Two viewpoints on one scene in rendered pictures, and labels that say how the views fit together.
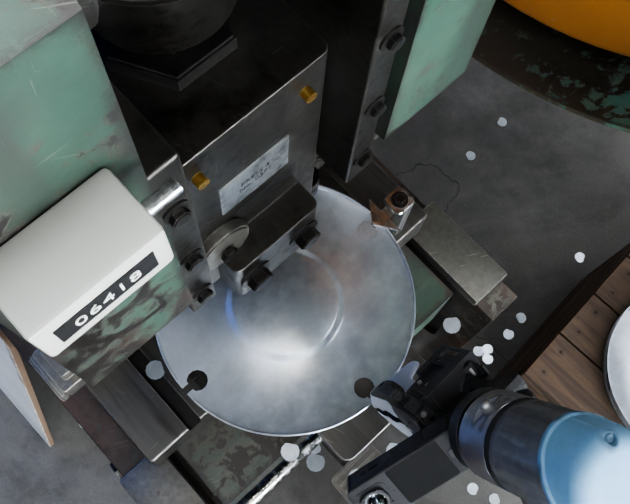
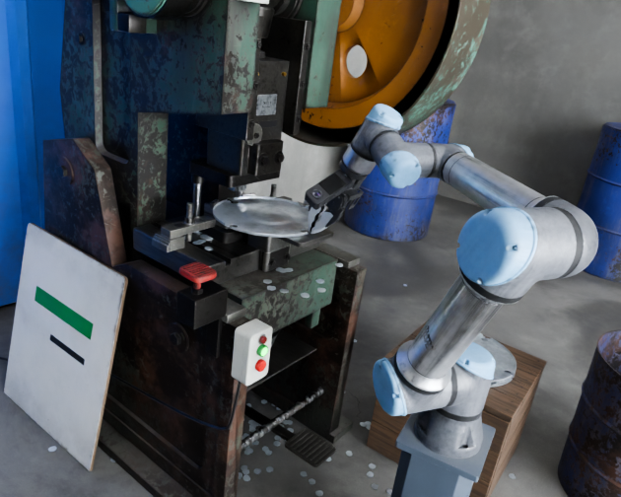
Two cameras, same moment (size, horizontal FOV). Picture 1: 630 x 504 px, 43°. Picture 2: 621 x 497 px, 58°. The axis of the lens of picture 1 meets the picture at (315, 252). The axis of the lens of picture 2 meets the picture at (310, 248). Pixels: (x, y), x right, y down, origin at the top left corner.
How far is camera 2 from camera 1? 125 cm
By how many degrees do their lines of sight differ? 49
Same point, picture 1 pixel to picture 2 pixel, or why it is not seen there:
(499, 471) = (356, 142)
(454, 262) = (336, 253)
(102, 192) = not seen: outside the picture
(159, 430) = (212, 260)
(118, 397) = (192, 252)
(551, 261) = not seen: hidden behind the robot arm
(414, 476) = (329, 184)
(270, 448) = (261, 287)
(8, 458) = (58, 478)
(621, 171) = not seen: hidden behind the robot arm
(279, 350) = (267, 221)
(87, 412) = (169, 284)
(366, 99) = (300, 75)
